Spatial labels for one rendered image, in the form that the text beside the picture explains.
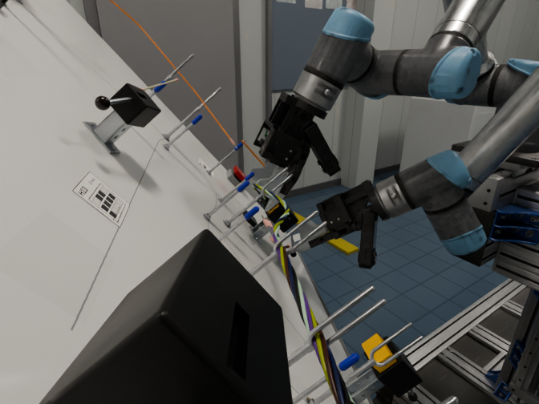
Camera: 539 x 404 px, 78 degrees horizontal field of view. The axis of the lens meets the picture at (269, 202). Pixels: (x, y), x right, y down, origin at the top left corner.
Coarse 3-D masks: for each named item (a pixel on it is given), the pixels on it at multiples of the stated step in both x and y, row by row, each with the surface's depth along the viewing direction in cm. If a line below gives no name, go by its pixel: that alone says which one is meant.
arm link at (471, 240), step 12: (456, 204) 59; (468, 204) 61; (432, 216) 62; (444, 216) 60; (456, 216) 60; (468, 216) 60; (444, 228) 62; (456, 228) 60; (468, 228) 60; (480, 228) 61; (444, 240) 63; (456, 240) 61; (468, 240) 61; (480, 240) 61; (456, 252) 63; (468, 252) 62
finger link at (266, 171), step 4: (268, 164) 65; (272, 164) 65; (280, 164) 65; (256, 168) 65; (260, 168) 65; (264, 168) 65; (268, 168) 66; (272, 168) 66; (276, 168) 66; (256, 172) 66; (260, 172) 66; (264, 172) 66; (268, 172) 66; (272, 172) 67; (256, 176) 66; (260, 176) 66; (264, 176) 66; (268, 176) 66; (256, 180) 67; (260, 200) 68
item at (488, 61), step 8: (448, 0) 79; (480, 48) 87; (488, 56) 91; (488, 64) 91; (496, 64) 93; (480, 72) 91; (488, 72) 91; (480, 80) 92; (488, 80) 92; (480, 88) 94; (472, 96) 96; (480, 96) 95; (464, 104) 102; (472, 104) 99; (480, 104) 97
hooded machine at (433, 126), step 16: (416, 112) 366; (432, 112) 350; (448, 112) 336; (464, 112) 323; (480, 112) 320; (416, 128) 370; (432, 128) 354; (448, 128) 339; (464, 128) 326; (480, 128) 329; (416, 144) 374; (432, 144) 358; (448, 144) 343; (416, 160) 378
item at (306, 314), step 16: (272, 240) 36; (288, 272) 29; (304, 304) 25; (304, 320) 24; (320, 336) 22; (320, 352) 21; (336, 368) 20; (336, 384) 19; (336, 400) 19; (352, 400) 19
